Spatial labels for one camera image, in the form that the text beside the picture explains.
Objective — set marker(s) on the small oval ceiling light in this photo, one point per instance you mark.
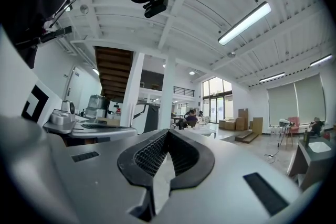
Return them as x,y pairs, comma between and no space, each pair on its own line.
95,72

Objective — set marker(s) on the clear plastic container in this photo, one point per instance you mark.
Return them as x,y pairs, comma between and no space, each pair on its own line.
95,105

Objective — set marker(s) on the white desk fan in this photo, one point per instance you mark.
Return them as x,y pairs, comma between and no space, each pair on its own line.
207,120

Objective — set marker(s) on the pink chair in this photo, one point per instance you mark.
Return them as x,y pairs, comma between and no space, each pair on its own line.
294,123

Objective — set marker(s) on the tripod with white device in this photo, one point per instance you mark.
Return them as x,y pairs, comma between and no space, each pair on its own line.
284,121

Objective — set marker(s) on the white square pillar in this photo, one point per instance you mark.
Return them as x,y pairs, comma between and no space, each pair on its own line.
167,91

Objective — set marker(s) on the flat cardboard sheet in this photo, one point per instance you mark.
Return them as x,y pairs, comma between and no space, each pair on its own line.
257,126

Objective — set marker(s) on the small wooden steps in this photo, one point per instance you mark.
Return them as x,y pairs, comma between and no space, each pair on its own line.
245,136

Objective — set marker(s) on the round ceiling lamp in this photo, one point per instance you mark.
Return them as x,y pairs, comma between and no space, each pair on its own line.
192,72

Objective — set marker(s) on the white extension socket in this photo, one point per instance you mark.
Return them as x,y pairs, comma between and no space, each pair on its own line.
269,156

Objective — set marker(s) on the tall cardboard box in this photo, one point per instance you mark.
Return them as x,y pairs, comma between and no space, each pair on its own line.
243,115

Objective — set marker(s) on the black mezzanine railing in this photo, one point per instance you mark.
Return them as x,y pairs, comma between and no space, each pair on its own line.
183,91

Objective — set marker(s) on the white door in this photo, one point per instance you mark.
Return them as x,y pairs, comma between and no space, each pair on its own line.
76,89

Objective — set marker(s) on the glass entrance doors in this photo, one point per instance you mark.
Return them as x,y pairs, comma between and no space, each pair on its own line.
216,86

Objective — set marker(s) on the long ceiling light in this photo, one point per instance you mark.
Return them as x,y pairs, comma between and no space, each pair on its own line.
272,77
321,60
244,24

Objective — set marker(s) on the dark wooden vanity cabinet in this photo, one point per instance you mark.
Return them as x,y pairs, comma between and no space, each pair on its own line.
309,170

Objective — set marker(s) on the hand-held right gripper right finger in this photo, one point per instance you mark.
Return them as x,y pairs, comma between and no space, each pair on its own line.
223,191

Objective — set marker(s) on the white dispenser machine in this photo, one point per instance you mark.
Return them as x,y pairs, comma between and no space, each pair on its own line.
114,108

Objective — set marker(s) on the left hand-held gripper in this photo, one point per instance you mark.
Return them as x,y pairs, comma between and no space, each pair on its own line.
60,118

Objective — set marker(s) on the grey roller blind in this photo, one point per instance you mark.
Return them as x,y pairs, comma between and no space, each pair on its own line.
282,105
309,99

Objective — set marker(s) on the low cardboard box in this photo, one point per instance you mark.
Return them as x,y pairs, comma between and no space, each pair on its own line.
228,124

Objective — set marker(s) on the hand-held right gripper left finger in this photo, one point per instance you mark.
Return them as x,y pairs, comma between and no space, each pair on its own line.
105,178

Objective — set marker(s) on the dark green bottle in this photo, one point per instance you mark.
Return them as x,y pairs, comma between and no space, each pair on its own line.
305,135

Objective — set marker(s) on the black head-mounted camera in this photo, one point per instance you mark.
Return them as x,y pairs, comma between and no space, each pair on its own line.
156,8

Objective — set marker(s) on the brown cardboard box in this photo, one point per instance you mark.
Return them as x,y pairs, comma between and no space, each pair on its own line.
110,121

